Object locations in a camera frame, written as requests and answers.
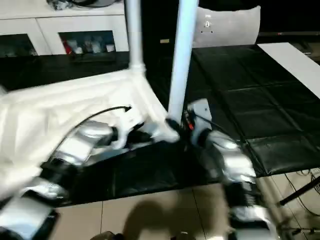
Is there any white plastic table top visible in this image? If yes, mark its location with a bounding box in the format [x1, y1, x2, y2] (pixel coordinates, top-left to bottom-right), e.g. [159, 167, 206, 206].
[0, 68, 180, 201]

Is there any black work mat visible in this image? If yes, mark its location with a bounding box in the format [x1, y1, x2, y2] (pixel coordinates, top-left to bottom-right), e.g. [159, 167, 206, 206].
[0, 44, 320, 208]

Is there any black box with gold label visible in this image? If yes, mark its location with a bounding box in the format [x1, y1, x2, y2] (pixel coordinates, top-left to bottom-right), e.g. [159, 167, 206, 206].
[139, 0, 201, 58]

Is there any dark robot left foot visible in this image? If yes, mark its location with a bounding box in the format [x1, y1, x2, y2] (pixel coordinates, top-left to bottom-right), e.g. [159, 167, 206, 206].
[94, 230, 125, 240]

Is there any dark robot foot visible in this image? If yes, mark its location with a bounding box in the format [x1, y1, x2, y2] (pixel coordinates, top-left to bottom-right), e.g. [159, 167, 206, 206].
[171, 230, 199, 240]
[94, 230, 125, 240]

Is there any grey cushion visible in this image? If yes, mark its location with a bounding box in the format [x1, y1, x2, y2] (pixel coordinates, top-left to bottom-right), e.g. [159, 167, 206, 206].
[191, 5, 262, 49]

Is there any dark robot right foot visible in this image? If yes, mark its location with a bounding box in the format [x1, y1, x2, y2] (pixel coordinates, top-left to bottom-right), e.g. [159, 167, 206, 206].
[171, 230, 199, 240]

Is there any white flat board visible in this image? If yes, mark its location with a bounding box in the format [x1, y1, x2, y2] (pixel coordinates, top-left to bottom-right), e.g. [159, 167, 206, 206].
[256, 42, 320, 100]

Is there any dark round device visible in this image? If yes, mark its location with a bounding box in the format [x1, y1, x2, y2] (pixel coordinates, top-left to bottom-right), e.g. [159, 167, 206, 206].
[72, 0, 124, 9]

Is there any white glass-door cabinet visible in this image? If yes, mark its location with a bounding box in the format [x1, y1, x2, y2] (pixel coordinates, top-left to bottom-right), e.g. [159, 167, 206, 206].
[0, 0, 131, 58]

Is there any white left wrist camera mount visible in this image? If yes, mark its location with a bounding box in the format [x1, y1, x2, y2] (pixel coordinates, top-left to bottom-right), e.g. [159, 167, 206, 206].
[113, 109, 148, 150]

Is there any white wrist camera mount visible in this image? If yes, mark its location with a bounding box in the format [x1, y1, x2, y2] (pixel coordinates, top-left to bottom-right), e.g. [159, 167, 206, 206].
[186, 98, 214, 141]
[113, 109, 148, 150]

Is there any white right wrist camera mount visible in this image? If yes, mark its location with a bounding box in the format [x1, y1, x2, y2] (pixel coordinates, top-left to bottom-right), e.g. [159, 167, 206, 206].
[186, 98, 214, 141]

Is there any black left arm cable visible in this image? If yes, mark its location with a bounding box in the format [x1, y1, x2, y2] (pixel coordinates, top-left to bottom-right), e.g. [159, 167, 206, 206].
[55, 105, 133, 156]

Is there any thin black floor cable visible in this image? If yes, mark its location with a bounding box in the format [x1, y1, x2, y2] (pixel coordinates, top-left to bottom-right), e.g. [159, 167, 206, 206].
[284, 169, 320, 216]

